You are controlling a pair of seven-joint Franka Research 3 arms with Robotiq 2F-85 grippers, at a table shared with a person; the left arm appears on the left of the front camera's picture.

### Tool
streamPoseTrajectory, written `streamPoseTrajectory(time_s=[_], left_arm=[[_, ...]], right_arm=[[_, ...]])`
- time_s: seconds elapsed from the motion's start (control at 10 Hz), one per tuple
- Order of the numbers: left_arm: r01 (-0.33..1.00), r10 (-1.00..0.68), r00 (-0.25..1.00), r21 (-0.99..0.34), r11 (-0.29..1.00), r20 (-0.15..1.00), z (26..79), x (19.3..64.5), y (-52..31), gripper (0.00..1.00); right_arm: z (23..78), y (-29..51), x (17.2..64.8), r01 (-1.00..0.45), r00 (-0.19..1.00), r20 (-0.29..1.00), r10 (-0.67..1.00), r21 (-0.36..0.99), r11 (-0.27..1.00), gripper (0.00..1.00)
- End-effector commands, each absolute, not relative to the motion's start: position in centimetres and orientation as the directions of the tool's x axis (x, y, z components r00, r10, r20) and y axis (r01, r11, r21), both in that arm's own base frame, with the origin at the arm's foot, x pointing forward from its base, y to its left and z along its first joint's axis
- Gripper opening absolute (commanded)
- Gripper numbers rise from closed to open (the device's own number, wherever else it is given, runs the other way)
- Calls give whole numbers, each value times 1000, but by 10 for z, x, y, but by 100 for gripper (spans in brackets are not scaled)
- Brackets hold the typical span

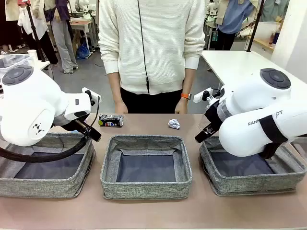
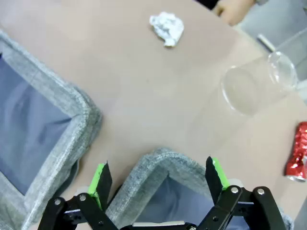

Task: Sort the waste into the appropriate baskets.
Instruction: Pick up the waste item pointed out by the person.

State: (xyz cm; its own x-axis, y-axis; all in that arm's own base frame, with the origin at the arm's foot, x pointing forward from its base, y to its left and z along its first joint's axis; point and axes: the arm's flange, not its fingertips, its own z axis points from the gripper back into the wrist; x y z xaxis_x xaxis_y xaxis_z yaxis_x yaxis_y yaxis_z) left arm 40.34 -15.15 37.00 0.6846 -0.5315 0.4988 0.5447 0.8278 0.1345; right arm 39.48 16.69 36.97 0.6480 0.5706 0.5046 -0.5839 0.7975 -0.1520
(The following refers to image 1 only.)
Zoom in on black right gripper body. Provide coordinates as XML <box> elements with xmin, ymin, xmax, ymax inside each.
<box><xmin>203</xmin><ymin>100</ymin><xmax>224</xmax><ymax>135</ymax></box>

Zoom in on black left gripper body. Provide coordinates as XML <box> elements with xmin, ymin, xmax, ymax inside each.
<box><xmin>74</xmin><ymin>119</ymin><xmax>93</xmax><ymax>136</ymax></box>

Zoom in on crushed black soda can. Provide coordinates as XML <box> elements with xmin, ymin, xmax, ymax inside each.
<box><xmin>98</xmin><ymin>114</ymin><xmax>124</xmax><ymax>127</ymax></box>

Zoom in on white paper ball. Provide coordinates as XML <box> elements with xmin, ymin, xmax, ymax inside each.
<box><xmin>167</xmin><ymin>118</ymin><xmax>181</xmax><ymax>130</ymax></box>

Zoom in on person's left forearm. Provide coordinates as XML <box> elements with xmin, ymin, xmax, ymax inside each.
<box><xmin>180</xmin><ymin>68</ymin><xmax>195</xmax><ymax>100</ymax></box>

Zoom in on person's right forearm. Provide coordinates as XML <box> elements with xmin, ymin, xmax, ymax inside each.
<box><xmin>107</xmin><ymin>71</ymin><xmax>123</xmax><ymax>104</ymax></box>

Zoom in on person's left hand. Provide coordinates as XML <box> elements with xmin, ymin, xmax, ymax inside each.
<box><xmin>174</xmin><ymin>97</ymin><xmax>188</xmax><ymax>115</ymax></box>

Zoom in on person's right hand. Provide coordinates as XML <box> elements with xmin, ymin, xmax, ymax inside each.
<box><xmin>114</xmin><ymin>100</ymin><xmax>129</xmax><ymax>114</ymax></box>

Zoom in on large white table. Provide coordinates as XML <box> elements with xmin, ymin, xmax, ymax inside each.
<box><xmin>201</xmin><ymin>49</ymin><xmax>307</xmax><ymax>96</ymax></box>

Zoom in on black trousers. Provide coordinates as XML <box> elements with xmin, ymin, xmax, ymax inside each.
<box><xmin>119</xmin><ymin>86</ymin><xmax>183</xmax><ymax>115</ymax></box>

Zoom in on grey fabric basket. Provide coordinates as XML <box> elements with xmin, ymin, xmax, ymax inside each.
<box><xmin>199</xmin><ymin>136</ymin><xmax>307</xmax><ymax>196</ymax></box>
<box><xmin>100</xmin><ymin>134</ymin><xmax>193</xmax><ymax>200</ymax></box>
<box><xmin>0</xmin><ymin>132</ymin><xmax>96</xmax><ymax>199</ymax></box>

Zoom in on blue plastic bag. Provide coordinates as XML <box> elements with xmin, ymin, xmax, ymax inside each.
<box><xmin>76</xmin><ymin>44</ymin><xmax>91</xmax><ymax>60</ymax></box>

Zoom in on small white side table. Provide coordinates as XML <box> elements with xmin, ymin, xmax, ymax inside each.
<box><xmin>31</xmin><ymin>59</ymin><xmax>50</xmax><ymax>72</ymax></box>

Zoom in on background person grey trousers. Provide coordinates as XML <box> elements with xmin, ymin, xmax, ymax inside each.
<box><xmin>44</xmin><ymin>0</ymin><xmax>79</xmax><ymax>74</ymax></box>

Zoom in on person in white sweater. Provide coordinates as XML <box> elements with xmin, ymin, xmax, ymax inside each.
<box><xmin>98</xmin><ymin>0</ymin><xmax>206</xmax><ymax>95</ymax></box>

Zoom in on white paper cup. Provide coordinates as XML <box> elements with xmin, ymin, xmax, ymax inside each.
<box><xmin>27</xmin><ymin>49</ymin><xmax>39</xmax><ymax>62</ymax></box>

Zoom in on clear plastic storage bin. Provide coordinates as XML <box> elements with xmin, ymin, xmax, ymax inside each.
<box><xmin>0</xmin><ymin>54</ymin><xmax>33</xmax><ymax>70</ymax></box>

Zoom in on black stand pole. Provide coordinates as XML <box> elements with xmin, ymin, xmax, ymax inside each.
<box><xmin>246</xmin><ymin>0</ymin><xmax>265</xmax><ymax>53</ymax></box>

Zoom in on background person blue shirt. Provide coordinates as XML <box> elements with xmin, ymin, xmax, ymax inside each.
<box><xmin>215</xmin><ymin>0</ymin><xmax>255</xmax><ymax>51</ymax></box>

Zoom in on translucent plastic container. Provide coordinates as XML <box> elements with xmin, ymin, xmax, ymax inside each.
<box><xmin>253</xmin><ymin>21</ymin><xmax>283</xmax><ymax>45</ymax></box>

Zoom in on wooden background table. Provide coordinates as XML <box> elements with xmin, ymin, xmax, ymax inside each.
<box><xmin>69</xmin><ymin>20</ymin><xmax>94</xmax><ymax>52</ymax></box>

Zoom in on black tripod pole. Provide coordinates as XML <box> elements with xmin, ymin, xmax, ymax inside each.
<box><xmin>24</xmin><ymin>3</ymin><xmax>47</xmax><ymax>62</ymax></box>

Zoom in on background person white top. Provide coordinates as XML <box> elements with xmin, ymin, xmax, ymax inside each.
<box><xmin>17</xmin><ymin>0</ymin><xmax>59</xmax><ymax>66</ymax></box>

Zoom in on background person black clothes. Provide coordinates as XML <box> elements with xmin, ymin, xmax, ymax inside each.
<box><xmin>0</xmin><ymin>0</ymin><xmax>20</xmax><ymax>52</ymax></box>

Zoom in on background person green shirt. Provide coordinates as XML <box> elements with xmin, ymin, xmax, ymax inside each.
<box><xmin>260</xmin><ymin>0</ymin><xmax>290</xmax><ymax>23</ymax></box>

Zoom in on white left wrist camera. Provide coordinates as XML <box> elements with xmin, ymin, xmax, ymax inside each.
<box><xmin>82</xmin><ymin>87</ymin><xmax>102</xmax><ymax>106</ymax></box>

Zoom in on black left arm cable sleeve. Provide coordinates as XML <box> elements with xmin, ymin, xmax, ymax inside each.
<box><xmin>0</xmin><ymin>95</ymin><xmax>100</xmax><ymax>163</ymax></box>

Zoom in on black arm cable sleeve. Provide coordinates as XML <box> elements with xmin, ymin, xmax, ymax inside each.
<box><xmin>259</xmin><ymin>116</ymin><xmax>288</xmax><ymax>160</ymax></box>
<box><xmin>0</xmin><ymin>95</ymin><xmax>100</xmax><ymax>163</ymax></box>

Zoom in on black right arm cable sleeve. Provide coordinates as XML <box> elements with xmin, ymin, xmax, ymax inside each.
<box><xmin>259</xmin><ymin>116</ymin><xmax>288</xmax><ymax>160</ymax></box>

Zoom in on thin black microphone cable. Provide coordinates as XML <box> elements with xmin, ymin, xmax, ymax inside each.
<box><xmin>137</xmin><ymin>0</ymin><xmax>151</xmax><ymax>95</ymax></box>

